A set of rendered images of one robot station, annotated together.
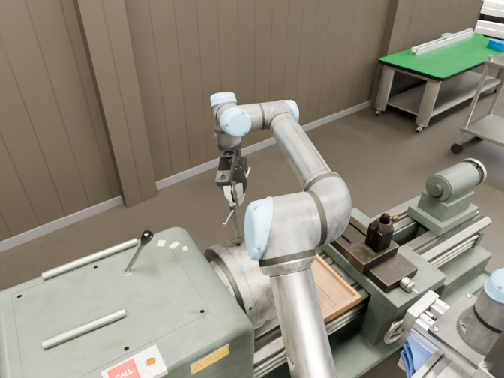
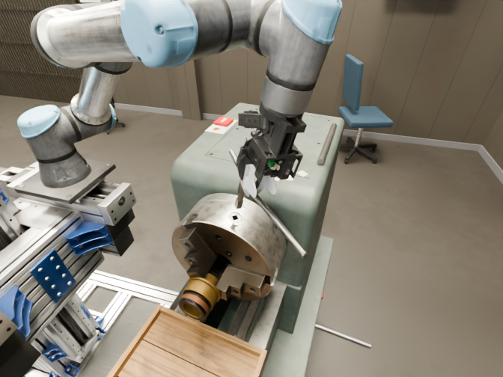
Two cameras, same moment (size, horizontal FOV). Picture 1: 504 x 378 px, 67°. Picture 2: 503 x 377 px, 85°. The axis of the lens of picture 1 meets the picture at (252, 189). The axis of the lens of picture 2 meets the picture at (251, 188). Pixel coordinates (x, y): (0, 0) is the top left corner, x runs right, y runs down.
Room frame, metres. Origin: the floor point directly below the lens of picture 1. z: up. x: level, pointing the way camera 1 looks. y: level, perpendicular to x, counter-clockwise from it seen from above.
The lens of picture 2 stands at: (1.34, -0.22, 1.71)
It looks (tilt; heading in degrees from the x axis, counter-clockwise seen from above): 38 degrees down; 144
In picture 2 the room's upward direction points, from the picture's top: straight up
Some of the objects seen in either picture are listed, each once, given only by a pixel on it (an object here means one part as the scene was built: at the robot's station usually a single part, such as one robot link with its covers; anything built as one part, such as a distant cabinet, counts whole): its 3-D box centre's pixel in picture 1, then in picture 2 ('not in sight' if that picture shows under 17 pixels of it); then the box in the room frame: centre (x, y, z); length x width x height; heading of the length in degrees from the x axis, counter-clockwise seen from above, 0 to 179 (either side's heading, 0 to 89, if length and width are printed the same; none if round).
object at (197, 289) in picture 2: not in sight; (200, 294); (0.96, -0.10, 1.08); 0.09 x 0.09 x 0.09; 32
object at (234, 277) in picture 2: not in sight; (245, 281); (1.00, 0.01, 1.08); 0.12 x 0.11 x 0.05; 32
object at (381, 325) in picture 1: (397, 310); not in sight; (1.02, -0.64, 0.73); 0.27 x 0.12 x 0.27; 122
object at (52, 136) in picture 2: not in sight; (48, 131); (0.32, -0.27, 1.33); 0.13 x 0.12 x 0.14; 107
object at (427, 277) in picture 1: (372, 254); not in sight; (1.20, -0.54, 0.90); 0.53 x 0.30 x 0.06; 32
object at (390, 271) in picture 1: (363, 247); not in sight; (1.19, -0.49, 0.95); 0.43 x 0.18 x 0.04; 32
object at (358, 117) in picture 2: not in sight; (363, 111); (-0.32, 2.51, 0.53); 0.62 x 0.59 x 1.06; 37
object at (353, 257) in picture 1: (371, 251); not in sight; (1.12, -0.50, 1.00); 0.20 x 0.10 x 0.05; 122
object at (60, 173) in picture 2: not in sight; (61, 163); (0.32, -0.28, 1.21); 0.15 x 0.15 x 0.10
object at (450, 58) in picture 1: (451, 73); not in sight; (5.01, -2.66, 0.42); 2.30 x 0.91 x 0.85; 129
